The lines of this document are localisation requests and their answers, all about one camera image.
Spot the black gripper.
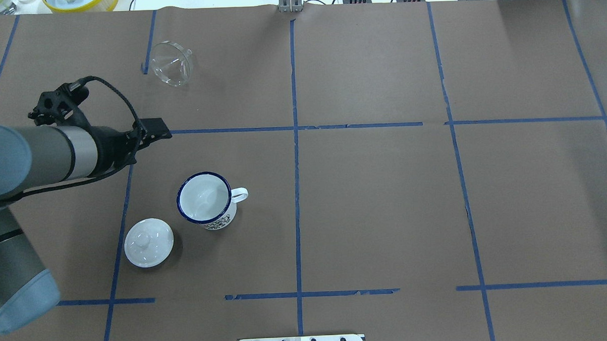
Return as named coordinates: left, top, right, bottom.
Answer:
left=92, top=118, right=173, bottom=176

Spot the white enamel mug blue rim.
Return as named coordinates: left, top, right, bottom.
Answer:
left=176, top=172, right=249, bottom=231

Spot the white mug lid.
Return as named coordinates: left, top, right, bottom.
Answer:
left=123, top=218, right=174, bottom=268

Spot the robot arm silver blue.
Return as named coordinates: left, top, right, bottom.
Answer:
left=0, top=118, right=172, bottom=336

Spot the yellow rimmed bowl blue plate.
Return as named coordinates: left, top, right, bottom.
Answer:
left=41, top=0, right=119, bottom=14

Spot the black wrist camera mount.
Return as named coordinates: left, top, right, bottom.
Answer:
left=27, top=82, right=90, bottom=130

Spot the aluminium frame post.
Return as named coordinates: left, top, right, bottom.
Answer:
left=278, top=0, right=304, bottom=13

